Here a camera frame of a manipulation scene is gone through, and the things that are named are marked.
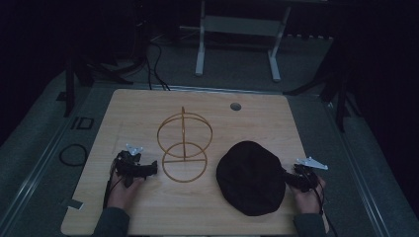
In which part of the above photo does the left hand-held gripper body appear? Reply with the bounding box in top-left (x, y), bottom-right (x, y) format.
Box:
top-left (113, 143), bottom-right (150, 189)

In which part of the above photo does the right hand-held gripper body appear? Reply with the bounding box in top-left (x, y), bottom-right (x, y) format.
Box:
top-left (290, 156), bottom-right (329, 194)

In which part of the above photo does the black hat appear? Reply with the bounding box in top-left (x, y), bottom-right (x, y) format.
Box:
top-left (215, 140), bottom-right (287, 217)

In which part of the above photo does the gold wire hat stand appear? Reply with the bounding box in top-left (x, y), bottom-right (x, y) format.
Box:
top-left (156, 106), bottom-right (213, 184)

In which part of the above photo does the person's right hand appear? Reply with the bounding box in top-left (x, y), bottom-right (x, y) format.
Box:
top-left (290, 176), bottom-right (327, 215)

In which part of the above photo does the person's left hand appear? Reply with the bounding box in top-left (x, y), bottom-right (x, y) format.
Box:
top-left (107, 173), bottom-right (146, 211)

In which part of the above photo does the black floor tape marking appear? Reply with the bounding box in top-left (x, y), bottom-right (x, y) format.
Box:
top-left (70, 116), bottom-right (95, 131)

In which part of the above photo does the black tripod stand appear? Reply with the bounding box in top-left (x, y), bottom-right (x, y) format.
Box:
top-left (56, 48), bottom-right (134, 119)
top-left (282, 39), bottom-right (362, 133)

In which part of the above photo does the white metal stand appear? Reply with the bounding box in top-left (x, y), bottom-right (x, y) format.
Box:
top-left (179, 0), bottom-right (293, 83)

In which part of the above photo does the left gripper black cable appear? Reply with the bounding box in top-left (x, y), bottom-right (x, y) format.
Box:
top-left (102, 162), bottom-right (125, 210)

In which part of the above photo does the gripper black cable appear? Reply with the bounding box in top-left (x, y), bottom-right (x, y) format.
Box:
top-left (102, 162), bottom-right (125, 210)
top-left (310, 179), bottom-right (339, 237)

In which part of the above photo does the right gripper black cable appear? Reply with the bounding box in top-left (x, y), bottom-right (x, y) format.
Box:
top-left (310, 179), bottom-right (339, 237)

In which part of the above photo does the black cable loop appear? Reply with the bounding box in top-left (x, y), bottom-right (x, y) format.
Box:
top-left (58, 143), bottom-right (89, 167)

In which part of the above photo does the black floor cable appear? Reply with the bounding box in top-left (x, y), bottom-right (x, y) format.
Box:
top-left (144, 40), bottom-right (172, 92)

